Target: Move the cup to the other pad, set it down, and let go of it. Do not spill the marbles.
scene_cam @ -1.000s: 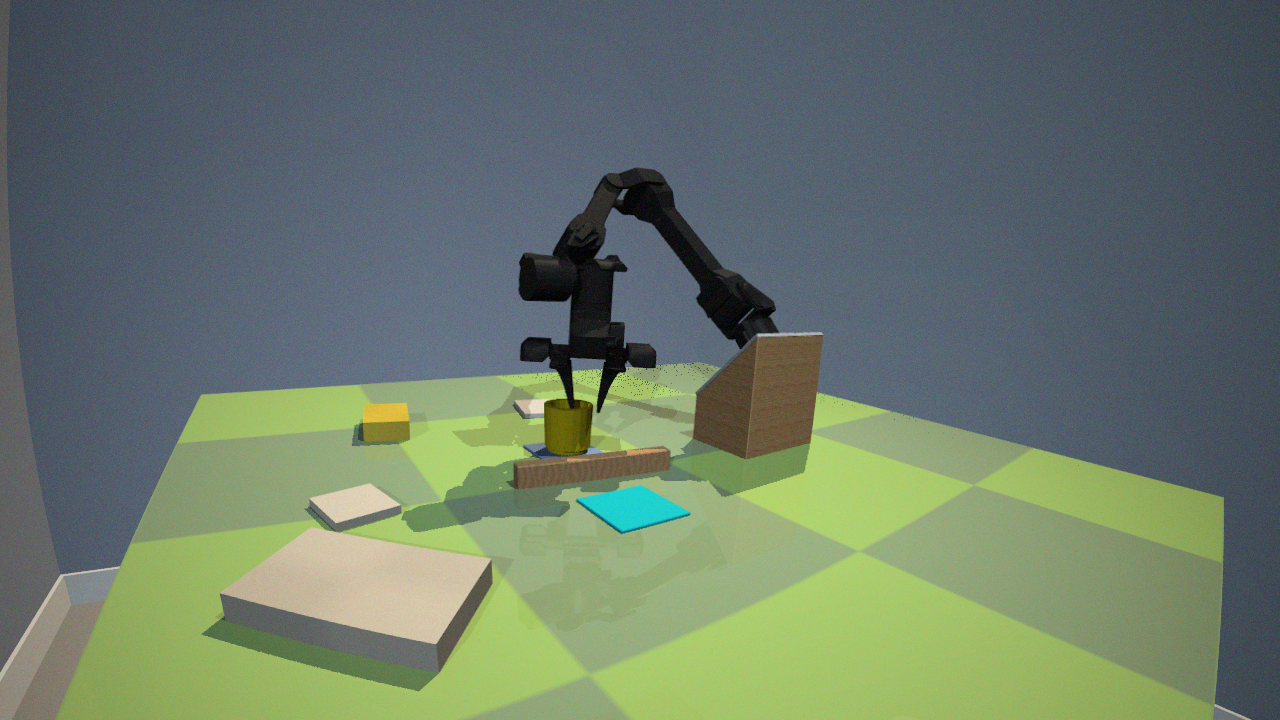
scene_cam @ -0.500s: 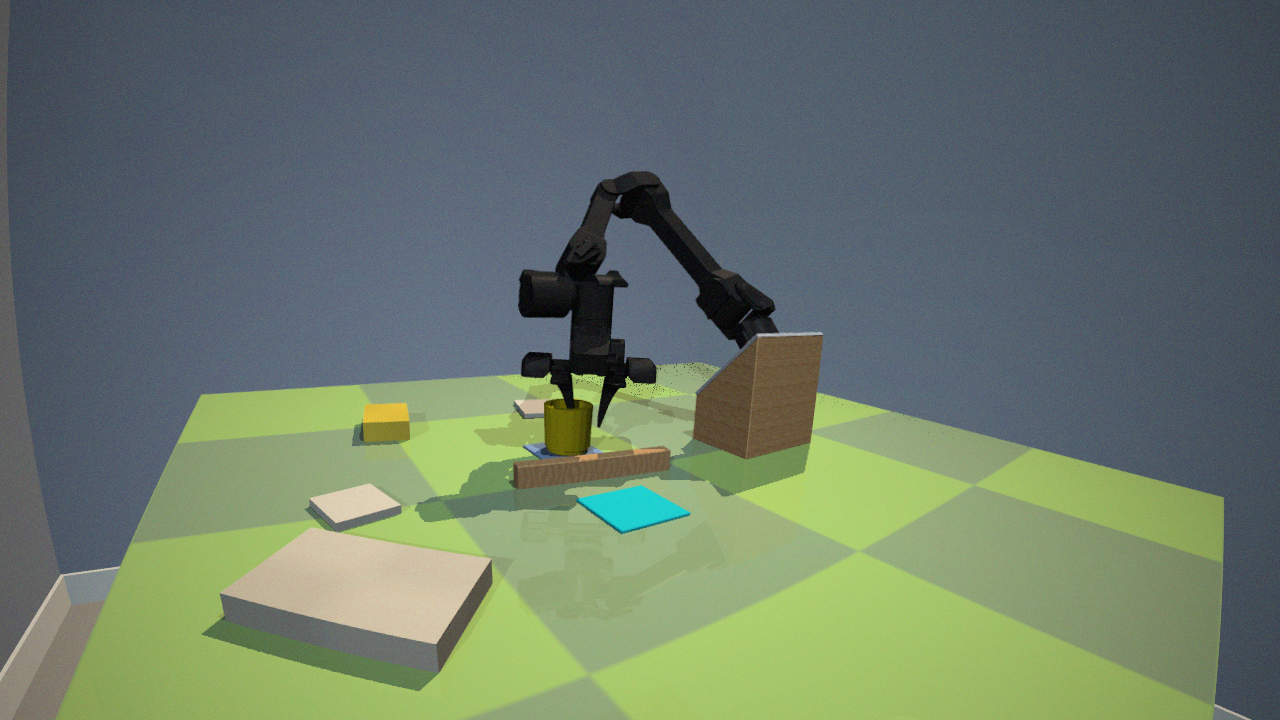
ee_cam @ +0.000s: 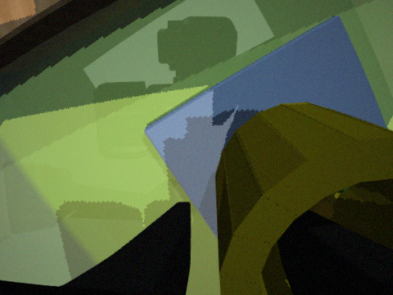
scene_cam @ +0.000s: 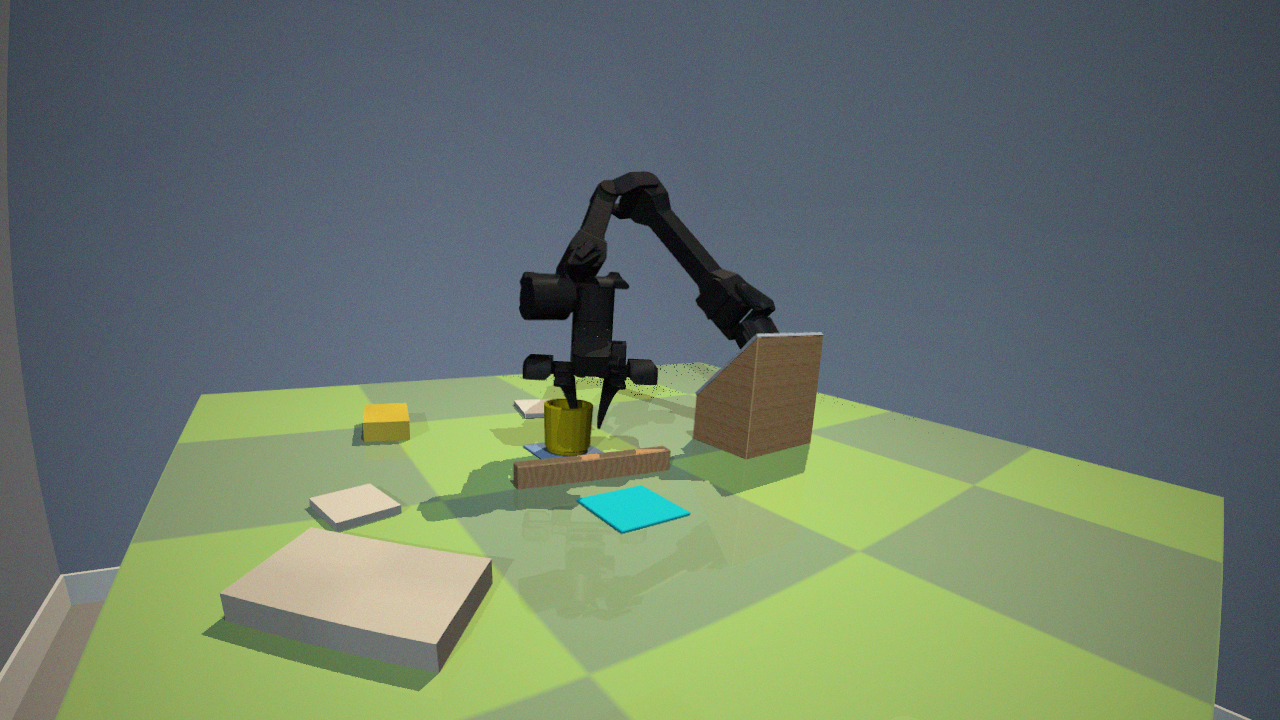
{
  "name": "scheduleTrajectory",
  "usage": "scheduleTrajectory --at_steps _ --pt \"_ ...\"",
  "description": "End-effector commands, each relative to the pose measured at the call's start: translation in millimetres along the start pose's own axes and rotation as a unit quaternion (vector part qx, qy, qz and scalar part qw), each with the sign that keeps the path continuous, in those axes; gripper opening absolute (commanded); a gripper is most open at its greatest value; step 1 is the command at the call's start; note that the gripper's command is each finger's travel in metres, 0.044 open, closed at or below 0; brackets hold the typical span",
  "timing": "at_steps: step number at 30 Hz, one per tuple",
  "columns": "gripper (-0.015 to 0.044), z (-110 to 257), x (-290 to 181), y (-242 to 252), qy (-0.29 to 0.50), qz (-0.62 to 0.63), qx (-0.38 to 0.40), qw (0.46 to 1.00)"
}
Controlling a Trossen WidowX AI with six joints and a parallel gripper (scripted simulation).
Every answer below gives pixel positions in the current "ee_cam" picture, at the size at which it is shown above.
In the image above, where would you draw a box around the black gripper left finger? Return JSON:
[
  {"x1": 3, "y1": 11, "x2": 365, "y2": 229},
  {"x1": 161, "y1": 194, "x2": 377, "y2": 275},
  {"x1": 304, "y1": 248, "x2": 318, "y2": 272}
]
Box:
[{"x1": 0, "y1": 201, "x2": 191, "y2": 295}]

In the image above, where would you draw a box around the brown wooden bar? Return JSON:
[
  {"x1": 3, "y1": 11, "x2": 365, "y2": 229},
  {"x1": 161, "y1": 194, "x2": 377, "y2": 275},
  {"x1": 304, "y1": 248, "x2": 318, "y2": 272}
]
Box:
[{"x1": 0, "y1": 0, "x2": 118, "y2": 70}]

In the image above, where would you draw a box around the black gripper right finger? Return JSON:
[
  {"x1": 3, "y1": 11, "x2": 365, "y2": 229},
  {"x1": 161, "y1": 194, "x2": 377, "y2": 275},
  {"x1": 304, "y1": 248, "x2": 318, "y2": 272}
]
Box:
[{"x1": 278, "y1": 210, "x2": 393, "y2": 295}]

